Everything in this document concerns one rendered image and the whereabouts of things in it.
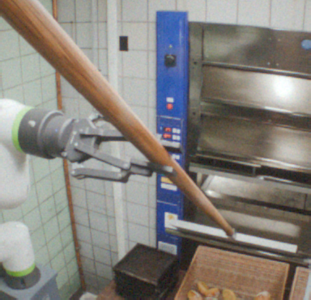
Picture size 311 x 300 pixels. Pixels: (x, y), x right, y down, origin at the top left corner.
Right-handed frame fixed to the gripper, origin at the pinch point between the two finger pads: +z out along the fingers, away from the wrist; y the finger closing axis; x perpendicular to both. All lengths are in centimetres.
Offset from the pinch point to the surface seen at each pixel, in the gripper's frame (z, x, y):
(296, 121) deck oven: 17, -111, -59
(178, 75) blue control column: -43, -99, -68
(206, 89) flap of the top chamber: -29, -104, -65
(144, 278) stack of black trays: -44, -138, 32
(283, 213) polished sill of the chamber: 19, -144, -21
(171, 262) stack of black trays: -37, -153, 19
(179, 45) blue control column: -43, -89, -80
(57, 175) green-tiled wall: -122, -142, -12
